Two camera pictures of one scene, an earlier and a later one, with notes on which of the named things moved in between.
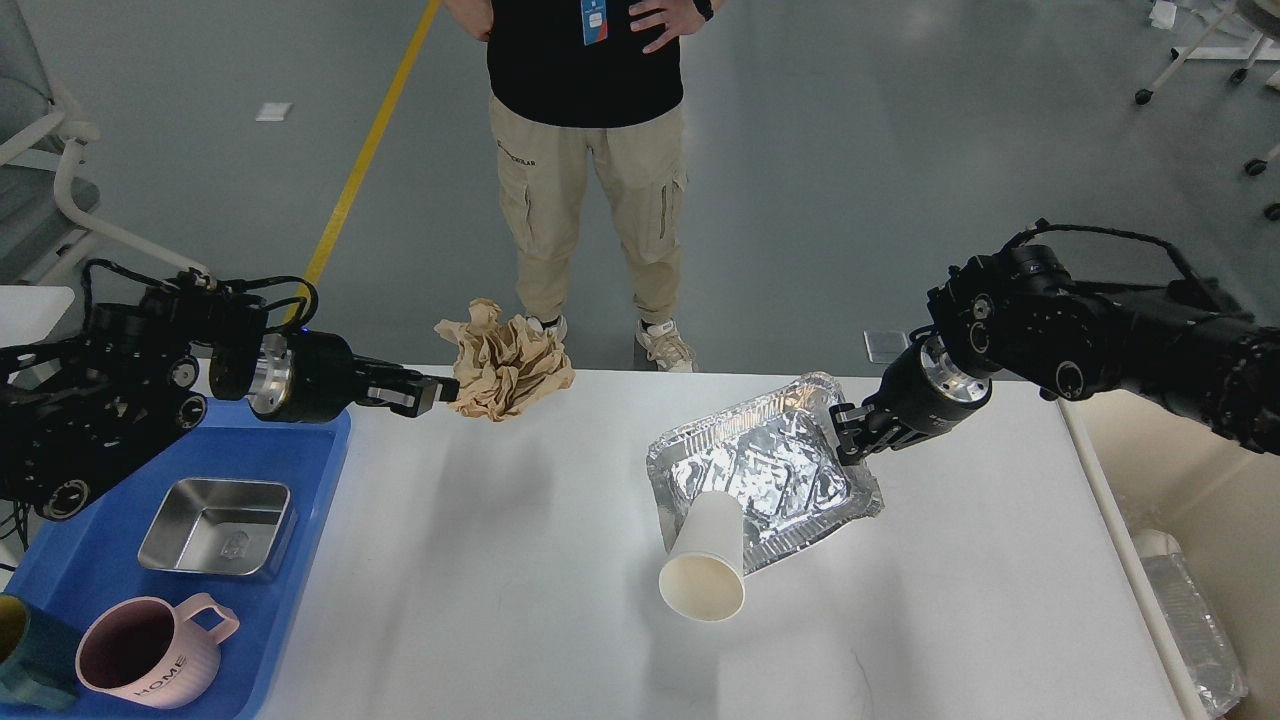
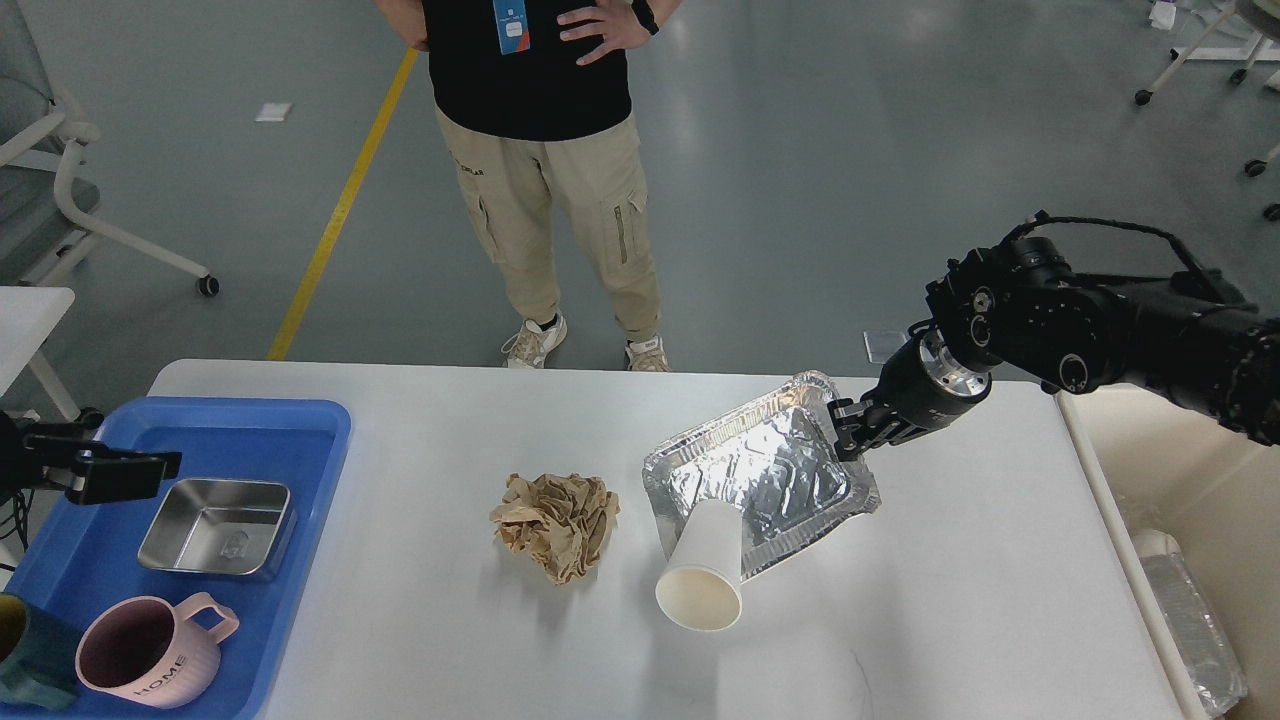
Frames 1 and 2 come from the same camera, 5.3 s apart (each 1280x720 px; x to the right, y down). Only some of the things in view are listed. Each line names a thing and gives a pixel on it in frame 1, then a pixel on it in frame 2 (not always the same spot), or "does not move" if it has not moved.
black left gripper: [313, 377] -> [106, 475]
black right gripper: [920, 396] does not move
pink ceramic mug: [145, 651] does not move
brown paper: [503, 369] -> [560, 521]
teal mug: [39, 657] does not move
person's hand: [476, 14] -> [410, 22]
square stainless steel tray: [220, 526] does not move
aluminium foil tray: [779, 455] does not move
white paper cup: [704, 579] does not move
